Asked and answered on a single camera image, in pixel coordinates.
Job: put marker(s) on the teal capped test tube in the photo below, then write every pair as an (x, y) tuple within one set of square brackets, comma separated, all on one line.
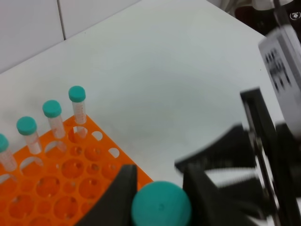
[(161, 203)]

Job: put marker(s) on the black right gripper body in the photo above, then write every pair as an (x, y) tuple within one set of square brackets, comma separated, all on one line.
[(270, 148)]

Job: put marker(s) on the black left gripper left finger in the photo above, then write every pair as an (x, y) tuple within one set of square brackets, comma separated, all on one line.
[(114, 207)]

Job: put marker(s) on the orange test tube rack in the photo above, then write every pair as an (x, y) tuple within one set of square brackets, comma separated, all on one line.
[(61, 184)]

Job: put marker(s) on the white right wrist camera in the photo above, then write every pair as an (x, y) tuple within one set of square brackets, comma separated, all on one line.
[(281, 53)]

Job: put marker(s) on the back row tube far right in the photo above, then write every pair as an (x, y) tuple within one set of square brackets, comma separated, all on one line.
[(77, 96)]

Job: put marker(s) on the row tube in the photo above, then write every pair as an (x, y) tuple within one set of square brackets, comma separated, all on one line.
[(6, 157), (27, 127), (52, 110), (77, 96)]

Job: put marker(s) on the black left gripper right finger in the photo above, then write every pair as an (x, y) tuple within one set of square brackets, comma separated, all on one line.
[(232, 205)]

